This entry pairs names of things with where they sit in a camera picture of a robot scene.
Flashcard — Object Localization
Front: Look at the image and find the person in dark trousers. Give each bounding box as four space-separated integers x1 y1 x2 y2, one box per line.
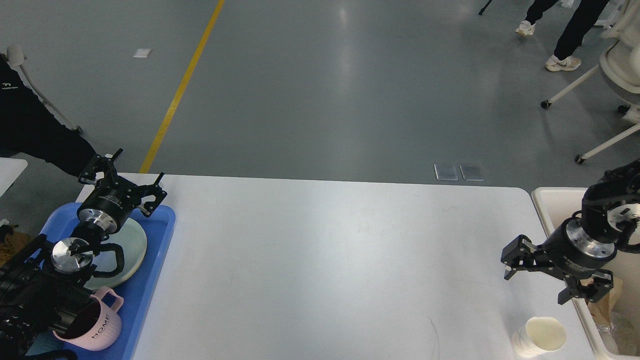
514 0 609 72

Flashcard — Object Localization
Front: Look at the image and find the light green plate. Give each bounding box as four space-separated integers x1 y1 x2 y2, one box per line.
84 218 147 291

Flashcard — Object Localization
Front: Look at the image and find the blue plastic tray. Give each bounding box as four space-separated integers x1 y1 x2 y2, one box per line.
27 205 176 360

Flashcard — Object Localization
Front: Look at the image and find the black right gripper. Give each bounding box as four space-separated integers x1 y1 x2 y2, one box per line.
501 219 618 305

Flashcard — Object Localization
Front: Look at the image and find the white paper cup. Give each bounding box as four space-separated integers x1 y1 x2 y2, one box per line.
510 316 567 359

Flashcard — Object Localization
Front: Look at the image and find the clear floor plate left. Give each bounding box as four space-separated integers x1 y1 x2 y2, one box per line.
433 163 459 182

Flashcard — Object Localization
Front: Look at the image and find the clear plastic wrap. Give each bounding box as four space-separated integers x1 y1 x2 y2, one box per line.
595 312 640 356

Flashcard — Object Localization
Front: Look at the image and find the clear floor plate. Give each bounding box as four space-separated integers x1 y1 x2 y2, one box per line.
433 163 459 182
459 164 485 182

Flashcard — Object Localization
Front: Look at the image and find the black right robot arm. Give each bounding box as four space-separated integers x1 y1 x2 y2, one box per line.
500 160 640 305

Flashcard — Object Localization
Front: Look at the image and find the pink mug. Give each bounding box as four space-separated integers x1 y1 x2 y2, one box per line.
52 286 124 351

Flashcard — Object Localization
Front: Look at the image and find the white plastic bin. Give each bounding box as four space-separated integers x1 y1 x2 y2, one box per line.
531 187 640 360

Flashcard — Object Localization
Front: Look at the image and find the clear floor plate right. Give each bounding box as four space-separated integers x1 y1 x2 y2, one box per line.
459 164 485 182

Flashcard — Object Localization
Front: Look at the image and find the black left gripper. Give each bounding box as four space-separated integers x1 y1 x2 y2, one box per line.
77 148 168 235

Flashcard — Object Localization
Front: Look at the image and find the brown paper bag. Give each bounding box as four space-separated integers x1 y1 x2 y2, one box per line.
587 276 624 326

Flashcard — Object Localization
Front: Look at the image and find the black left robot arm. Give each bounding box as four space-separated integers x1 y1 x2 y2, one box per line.
1 149 167 360

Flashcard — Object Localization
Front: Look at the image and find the person in black clothes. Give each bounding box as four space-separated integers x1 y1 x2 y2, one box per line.
0 59 98 178

